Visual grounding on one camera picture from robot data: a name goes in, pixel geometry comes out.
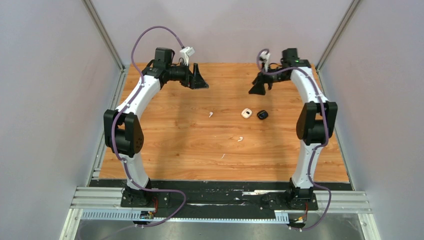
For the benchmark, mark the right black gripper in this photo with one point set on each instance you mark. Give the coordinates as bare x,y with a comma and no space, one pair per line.
259,88

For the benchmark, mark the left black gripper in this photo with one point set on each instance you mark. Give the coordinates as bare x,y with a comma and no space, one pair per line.
195,80

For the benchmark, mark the black earbud charging case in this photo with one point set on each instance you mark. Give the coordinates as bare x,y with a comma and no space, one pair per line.
263,114

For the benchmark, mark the white earbud charging case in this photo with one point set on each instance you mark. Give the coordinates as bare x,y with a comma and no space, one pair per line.
246,113

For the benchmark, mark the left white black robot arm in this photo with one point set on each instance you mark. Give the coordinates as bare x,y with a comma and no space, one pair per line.
122,129

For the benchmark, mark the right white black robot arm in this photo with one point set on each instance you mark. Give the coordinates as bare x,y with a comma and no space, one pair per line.
316,121

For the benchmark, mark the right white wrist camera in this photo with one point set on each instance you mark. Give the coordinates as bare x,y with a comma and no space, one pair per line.
263,60

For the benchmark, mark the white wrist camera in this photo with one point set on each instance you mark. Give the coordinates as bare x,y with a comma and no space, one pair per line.
186,53
263,60

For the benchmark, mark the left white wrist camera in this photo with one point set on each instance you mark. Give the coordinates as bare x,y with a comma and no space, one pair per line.
186,53

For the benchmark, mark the right aluminium corner post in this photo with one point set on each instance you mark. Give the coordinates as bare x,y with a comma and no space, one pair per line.
352,8

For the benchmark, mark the aluminium corner post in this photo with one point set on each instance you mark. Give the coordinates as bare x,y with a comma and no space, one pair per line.
92,12
352,8

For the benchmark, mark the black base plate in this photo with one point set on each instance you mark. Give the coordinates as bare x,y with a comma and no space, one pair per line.
212,199

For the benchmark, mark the left aluminium corner post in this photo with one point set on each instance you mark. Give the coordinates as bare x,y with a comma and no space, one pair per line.
92,12

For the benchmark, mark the aluminium frame rail front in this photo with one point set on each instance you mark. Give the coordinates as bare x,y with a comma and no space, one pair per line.
109,198

